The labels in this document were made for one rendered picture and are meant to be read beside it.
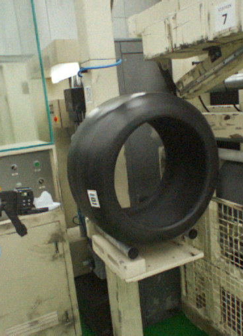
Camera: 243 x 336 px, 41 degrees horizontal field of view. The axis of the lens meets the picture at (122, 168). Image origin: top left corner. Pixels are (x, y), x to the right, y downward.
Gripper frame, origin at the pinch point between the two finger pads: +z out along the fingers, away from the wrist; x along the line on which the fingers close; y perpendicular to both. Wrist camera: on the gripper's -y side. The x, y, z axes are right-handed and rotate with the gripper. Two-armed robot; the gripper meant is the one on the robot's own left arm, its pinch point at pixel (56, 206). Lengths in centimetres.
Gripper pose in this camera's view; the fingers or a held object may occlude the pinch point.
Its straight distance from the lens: 119.7
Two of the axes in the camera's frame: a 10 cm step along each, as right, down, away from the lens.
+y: 0.1, -9.9, -1.5
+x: -4.3, -1.4, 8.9
